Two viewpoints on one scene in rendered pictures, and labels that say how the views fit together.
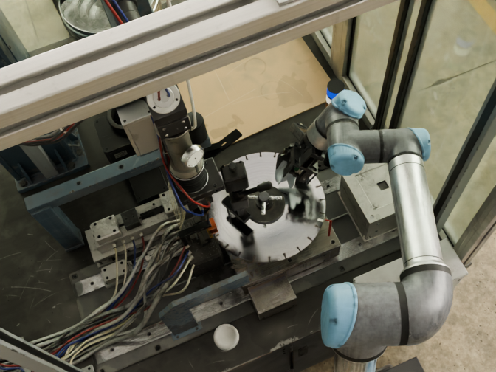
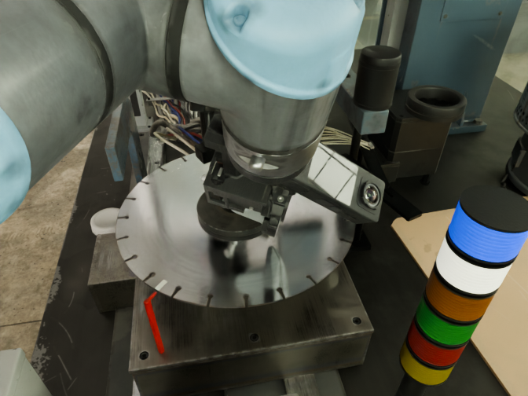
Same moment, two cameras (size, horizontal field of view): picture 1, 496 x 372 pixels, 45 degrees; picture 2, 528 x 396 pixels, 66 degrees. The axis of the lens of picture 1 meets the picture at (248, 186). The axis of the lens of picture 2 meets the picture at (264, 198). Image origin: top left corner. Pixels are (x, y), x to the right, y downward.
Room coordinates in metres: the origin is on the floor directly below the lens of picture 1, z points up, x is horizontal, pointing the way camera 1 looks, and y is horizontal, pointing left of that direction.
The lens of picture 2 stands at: (0.74, -0.47, 1.33)
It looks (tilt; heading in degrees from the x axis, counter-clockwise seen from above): 39 degrees down; 94
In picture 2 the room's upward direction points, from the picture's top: straight up
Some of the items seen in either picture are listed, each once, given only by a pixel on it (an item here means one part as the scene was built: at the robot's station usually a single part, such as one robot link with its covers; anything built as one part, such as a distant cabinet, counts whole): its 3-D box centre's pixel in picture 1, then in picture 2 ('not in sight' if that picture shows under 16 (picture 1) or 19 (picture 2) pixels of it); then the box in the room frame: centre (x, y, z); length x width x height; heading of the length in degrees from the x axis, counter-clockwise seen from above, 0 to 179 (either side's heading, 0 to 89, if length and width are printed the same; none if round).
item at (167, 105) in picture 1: (151, 76); not in sight; (0.77, 0.16, 1.45); 0.35 x 0.07 x 0.28; 14
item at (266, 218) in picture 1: (264, 202); (236, 202); (0.68, -0.04, 0.96); 0.11 x 0.11 x 0.03
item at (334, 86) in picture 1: (335, 89); (489, 223); (0.88, -0.26, 1.14); 0.05 x 0.04 x 0.03; 14
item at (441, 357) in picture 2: not in sight; (437, 334); (0.88, -0.26, 1.02); 0.05 x 0.04 x 0.03; 14
